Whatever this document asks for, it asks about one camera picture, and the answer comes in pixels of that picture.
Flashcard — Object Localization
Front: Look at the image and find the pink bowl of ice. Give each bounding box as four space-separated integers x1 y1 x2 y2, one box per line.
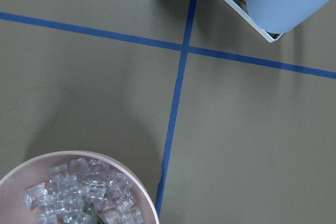
1 151 159 223

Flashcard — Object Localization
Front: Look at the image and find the white wire cup rack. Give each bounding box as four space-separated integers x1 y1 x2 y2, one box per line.
224 0 283 43

